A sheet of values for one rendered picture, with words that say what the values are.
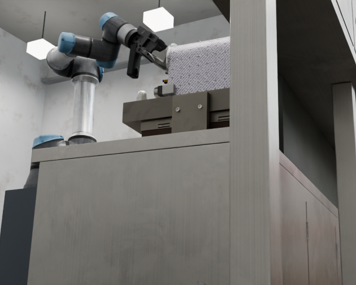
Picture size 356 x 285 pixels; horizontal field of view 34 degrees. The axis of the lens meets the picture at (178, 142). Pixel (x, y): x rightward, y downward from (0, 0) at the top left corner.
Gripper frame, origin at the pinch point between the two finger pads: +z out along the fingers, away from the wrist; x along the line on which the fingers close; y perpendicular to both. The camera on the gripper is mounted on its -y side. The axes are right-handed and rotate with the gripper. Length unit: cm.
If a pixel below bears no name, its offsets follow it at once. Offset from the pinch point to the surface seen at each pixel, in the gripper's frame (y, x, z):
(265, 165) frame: -9, -85, 83
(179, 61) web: 3.8, -8.4, 7.8
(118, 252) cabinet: -47, -34, 45
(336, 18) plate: 31, -34, 54
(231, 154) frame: -11, -85, 78
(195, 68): 4.8, -8.4, 14.1
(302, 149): 5, 16, 48
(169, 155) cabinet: -20, -34, 40
